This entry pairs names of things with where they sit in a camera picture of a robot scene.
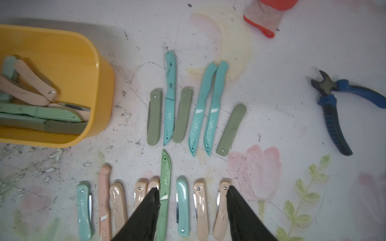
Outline teal curved handle knife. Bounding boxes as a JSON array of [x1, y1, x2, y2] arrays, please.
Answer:
[[189, 62, 218, 157]]

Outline peach fruit knife in tray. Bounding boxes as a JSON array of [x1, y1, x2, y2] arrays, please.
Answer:
[[213, 180, 231, 241]]

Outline red work glove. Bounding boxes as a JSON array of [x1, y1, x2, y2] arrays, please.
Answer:
[[243, 0, 298, 38]]

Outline yellow plastic storage tray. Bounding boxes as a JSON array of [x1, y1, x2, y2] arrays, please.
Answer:
[[1, 25, 114, 148]]

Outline light green knife handle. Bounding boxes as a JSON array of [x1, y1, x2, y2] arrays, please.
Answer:
[[1, 103, 83, 123]]

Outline beige glossy knife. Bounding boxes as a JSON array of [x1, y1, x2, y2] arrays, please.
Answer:
[[1, 76, 51, 106], [14, 59, 58, 102]]

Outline pink folding fruit knife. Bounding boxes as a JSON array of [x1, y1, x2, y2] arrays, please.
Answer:
[[110, 182, 128, 236]]

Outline blue handled pliers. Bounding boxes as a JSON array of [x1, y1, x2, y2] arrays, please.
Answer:
[[311, 70, 386, 156]]

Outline green folding fruit knife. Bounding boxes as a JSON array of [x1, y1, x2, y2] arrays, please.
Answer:
[[155, 150, 171, 241]]

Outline long coral fruit knife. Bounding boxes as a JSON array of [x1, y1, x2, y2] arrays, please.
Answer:
[[98, 165, 112, 241]]

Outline teal folding fruit knife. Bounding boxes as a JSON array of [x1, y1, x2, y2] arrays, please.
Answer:
[[176, 176, 190, 237]]

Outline mint knife in tray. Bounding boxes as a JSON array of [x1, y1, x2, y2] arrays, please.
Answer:
[[1, 55, 18, 102]]

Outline teal lettered fruit knife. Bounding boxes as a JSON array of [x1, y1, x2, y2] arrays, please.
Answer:
[[163, 51, 177, 146]]

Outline mint folding knife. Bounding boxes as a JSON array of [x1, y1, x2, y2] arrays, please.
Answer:
[[76, 183, 93, 241]]

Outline sage green fruit knife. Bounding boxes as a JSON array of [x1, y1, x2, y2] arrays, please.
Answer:
[[147, 88, 162, 146]]

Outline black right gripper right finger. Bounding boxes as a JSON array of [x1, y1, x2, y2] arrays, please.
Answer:
[[226, 185, 277, 241]]

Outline peach fruit knife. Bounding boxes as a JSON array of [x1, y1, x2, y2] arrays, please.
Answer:
[[194, 179, 209, 241], [213, 180, 231, 241]]

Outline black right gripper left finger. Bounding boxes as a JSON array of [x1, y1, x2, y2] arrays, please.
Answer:
[[112, 188, 160, 241]]

